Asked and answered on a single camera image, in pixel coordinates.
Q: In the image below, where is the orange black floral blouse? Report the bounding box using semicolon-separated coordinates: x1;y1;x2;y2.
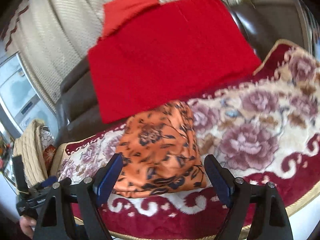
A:
114;101;207;198

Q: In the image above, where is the person's left hand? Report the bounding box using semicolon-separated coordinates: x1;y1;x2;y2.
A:
20;216;36;239

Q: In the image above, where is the white patterned cloth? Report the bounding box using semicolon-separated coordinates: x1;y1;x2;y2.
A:
40;127;54;151

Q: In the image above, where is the floral plush sofa blanket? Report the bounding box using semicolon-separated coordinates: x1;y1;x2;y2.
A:
50;40;319;239

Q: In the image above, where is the silver refrigerator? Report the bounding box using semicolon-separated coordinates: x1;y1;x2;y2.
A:
1;53;58;137

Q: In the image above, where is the beige dotted curtain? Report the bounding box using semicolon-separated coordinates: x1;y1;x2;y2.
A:
0;0;258;113

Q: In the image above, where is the large red cushion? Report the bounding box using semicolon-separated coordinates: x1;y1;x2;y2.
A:
87;0;261;124

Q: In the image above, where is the dark brown leather sofa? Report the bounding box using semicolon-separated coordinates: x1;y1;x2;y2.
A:
54;0;319;146

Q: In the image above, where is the small red satin pillow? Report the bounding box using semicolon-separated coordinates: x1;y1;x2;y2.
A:
100;0;160;39

